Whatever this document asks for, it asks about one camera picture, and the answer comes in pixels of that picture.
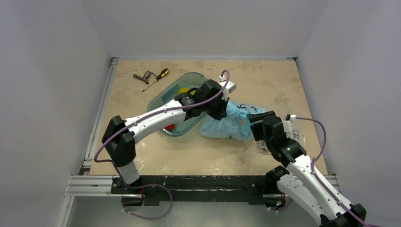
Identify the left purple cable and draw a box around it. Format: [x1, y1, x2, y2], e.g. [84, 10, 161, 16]
[94, 69, 231, 220]

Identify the yellow black screwdriver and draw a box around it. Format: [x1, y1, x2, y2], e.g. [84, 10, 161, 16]
[142, 68, 170, 92]

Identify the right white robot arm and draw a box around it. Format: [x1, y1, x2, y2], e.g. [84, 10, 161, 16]
[247, 111, 369, 227]

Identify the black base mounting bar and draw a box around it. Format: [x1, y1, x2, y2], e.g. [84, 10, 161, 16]
[111, 175, 286, 209]

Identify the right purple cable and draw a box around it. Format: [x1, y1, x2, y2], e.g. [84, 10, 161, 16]
[268, 116, 376, 227]

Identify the aluminium frame rail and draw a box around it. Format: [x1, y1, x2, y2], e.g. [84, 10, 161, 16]
[64, 57, 120, 198]

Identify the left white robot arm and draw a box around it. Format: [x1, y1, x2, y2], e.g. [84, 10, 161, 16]
[101, 79, 236, 185]

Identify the light blue plastic bag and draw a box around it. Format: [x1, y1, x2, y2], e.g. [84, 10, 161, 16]
[199, 101, 266, 142]

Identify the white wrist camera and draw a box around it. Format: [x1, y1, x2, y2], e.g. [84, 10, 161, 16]
[282, 114, 297, 133]
[219, 81, 237, 94]

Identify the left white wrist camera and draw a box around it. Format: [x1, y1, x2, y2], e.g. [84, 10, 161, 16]
[219, 81, 237, 94]

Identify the yellow fake starfruit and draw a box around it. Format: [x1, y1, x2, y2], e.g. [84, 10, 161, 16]
[178, 88, 197, 95]

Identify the red fake apple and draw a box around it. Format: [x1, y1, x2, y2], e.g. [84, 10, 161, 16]
[164, 123, 175, 131]

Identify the grey metal tool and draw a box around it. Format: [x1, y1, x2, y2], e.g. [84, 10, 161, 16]
[133, 70, 157, 84]

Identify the teal plastic tray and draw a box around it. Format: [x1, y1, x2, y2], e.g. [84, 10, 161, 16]
[147, 72, 209, 137]

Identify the purple cable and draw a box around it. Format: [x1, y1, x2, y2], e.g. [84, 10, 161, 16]
[268, 116, 376, 227]
[94, 69, 231, 220]

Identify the clear plastic screw box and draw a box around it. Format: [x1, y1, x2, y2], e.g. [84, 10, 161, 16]
[261, 103, 305, 145]

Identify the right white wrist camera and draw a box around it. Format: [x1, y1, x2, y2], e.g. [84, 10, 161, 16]
[282, 114, 297, 133]

